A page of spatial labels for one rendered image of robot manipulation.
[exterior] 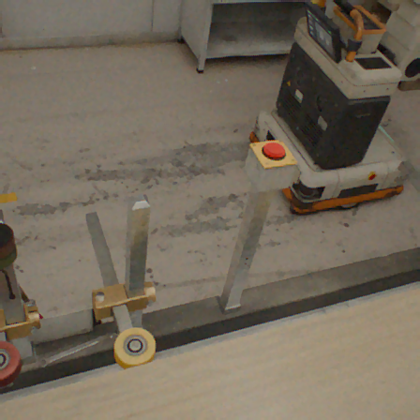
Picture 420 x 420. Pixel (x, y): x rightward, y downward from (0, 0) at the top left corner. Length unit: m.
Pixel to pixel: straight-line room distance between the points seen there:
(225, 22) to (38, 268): 2.43
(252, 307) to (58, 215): 1.36
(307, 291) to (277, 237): 1.09
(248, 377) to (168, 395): 0.16
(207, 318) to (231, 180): 1.51
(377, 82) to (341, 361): 1.44
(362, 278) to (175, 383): 0.73
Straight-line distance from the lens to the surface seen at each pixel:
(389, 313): 1.23
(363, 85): 2.26
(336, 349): 1.13
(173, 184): 2.66
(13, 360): 1.04
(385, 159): 2.76
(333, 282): 1.49
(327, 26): 2.25
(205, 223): 2.49
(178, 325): 1.31
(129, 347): 1.04
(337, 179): 2.55
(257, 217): 1.07
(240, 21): 4.05
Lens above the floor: 1.81
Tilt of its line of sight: 45 degrees down
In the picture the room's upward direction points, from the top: 11 degrees clockwise
